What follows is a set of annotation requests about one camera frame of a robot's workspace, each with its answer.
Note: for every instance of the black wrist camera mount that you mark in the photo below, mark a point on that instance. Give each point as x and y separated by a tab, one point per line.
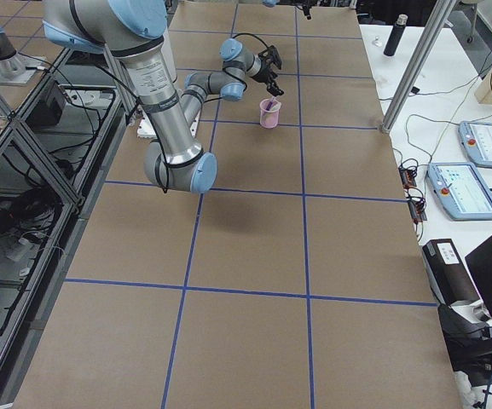
270	57

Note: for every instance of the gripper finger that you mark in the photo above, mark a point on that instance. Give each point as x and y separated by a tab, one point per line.
273	88

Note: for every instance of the pink mesh pen holder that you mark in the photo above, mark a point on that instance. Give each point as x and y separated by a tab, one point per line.
269	119

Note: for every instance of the black box with label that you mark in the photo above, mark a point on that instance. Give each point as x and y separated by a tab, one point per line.
447	274

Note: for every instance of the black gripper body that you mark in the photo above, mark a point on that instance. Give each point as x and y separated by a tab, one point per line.
263	73

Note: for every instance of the near teach pendant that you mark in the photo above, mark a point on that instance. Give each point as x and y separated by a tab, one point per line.
461	191

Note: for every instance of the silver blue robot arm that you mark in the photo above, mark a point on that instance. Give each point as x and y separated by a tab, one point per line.
133	33
229	83

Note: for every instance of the black water bottle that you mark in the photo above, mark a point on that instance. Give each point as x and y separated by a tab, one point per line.
395	35

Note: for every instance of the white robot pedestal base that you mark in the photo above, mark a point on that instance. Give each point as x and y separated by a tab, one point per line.
170	93

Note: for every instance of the small circuit board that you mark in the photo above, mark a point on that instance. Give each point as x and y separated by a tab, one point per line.
408	176

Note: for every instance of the teach pendant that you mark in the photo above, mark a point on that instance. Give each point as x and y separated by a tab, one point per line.
476	138
461	191

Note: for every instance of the far teach pendant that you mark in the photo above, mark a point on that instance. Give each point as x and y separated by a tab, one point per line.
476	138

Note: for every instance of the aluminium frame post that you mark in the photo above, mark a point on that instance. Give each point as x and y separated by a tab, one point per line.
428	37

